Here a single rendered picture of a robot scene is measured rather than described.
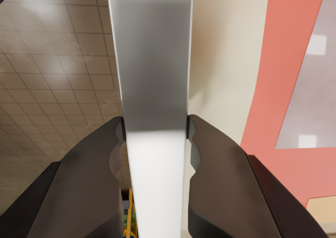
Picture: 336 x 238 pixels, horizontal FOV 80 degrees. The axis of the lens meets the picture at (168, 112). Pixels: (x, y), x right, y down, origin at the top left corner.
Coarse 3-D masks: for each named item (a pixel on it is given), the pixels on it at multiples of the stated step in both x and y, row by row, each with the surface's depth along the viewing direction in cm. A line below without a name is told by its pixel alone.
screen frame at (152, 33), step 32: (128, 0) 9; (160, 0) 9; (192, 0) 9; (128, 32) 9; (160, 32) 9; (128, 64) 10; (160, 64) 10; (128, 96) 11; (160, 96) 11; (128, 128) 12; (160, 128) 12; (128, 160) 13; (160, 160) 13; (160, 192) 15; (160, 224) 17
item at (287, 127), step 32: (288, 0) 12; (320, 0) 12; (288, 32) 13; (320, 32) 13; (288, 64) 14; (320, 64) 14; (256, 96) 15; (288, 96) 15; (320, 96) 16; (256, 128) 17; (288, 128) 17; (320, 128) 17; (288, 160) 19; (320, 160) 19; (320, 192) 21
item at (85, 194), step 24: (120, 120) 12; (96, 144) 10; (120, 144) 12; (72, 168) 8; (96, 168) 8; (48, 192) 7; (72, 192) 7; (96, 192) 7; (120, 192) 8; (48, 216) 6; (72, 216) 6; (96, 216) 6; (120, 216) 7
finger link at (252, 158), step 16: (256, 160) 9; (256, 176) 8; (272, 176) 8; (272, 192) 7; (288, 192) 7; (272, 208) 7; (288, 208) 7; (304, 208) 7; (288, 224) 6; (304, 224) 6
